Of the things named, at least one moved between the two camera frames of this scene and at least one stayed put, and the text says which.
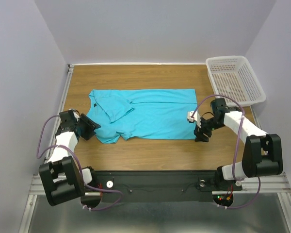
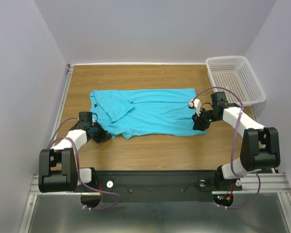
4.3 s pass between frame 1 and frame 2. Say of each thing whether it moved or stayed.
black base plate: stayed
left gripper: moved
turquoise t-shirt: stayed
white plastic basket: stayed
